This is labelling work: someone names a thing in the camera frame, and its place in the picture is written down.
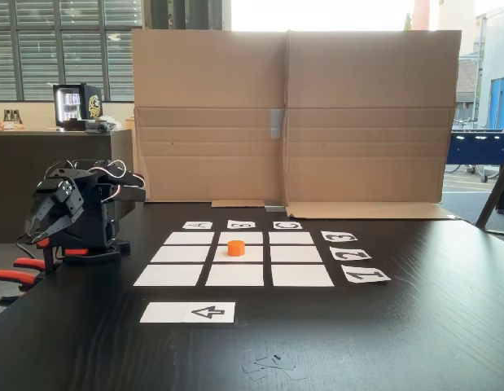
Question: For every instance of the paper sheet letter C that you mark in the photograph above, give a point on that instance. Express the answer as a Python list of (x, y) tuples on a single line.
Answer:
[(277, 225)]

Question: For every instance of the black mini fridge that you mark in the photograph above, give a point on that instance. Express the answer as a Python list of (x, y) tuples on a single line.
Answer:
[(93, 106)]

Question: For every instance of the dark object on counter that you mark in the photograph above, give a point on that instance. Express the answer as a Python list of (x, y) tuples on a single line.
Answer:
[(99, 127)]

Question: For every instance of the brown cardboard panel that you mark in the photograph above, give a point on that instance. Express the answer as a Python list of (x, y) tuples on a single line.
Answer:
[(369, 102), (207, 102)]

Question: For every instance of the paper sheet number 3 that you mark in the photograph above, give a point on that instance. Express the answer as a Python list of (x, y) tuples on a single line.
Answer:
[(327, 236)]

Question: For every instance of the black slanted stand leg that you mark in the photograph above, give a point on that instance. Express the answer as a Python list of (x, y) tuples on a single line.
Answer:
[(496, 195)]

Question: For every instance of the bottle carrier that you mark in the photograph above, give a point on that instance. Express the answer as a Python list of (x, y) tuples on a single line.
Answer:
[(13, 116)]

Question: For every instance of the white paper grid square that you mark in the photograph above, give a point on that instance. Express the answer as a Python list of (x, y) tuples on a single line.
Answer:
[(253, 254), (296, 253), (292, 238), (180, 253), (168, 275), (234, 275), (302, 275), (251, 237), (189, 238)]

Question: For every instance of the orange black clamp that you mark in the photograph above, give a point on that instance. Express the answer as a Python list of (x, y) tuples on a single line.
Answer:
[(15, 277), (29, 264)]

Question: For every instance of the dark wooden counter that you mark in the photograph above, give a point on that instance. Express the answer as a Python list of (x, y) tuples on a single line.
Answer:
[(23, 171)]

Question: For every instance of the grey duct tape strip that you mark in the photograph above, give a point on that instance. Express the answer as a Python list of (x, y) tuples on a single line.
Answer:
[(274, 207), (276, 124)]

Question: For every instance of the blue foosball table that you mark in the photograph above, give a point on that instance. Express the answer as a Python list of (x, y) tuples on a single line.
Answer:
[(479, 146)]

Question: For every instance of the paper sheet number 2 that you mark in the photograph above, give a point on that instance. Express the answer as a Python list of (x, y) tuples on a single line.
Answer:
[(363, 256)]

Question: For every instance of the paper sheet number 1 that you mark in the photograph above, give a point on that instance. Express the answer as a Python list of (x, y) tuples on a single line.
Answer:
[(378, 279)]

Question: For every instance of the paper sheet letter B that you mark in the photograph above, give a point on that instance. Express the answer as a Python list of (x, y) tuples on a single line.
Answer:
[(231, 225)]

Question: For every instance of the round orange token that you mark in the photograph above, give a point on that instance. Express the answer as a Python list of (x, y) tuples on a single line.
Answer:
[(236, 248)]

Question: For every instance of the clear tape scraps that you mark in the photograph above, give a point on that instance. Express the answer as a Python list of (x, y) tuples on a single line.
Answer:
[(272, 364)]

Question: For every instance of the paper sheet letter A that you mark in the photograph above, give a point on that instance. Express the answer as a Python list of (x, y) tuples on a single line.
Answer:
[(188, 225)]

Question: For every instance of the white paper arrow sheet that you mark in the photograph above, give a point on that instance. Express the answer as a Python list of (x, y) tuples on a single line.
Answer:
[(170, 313)]

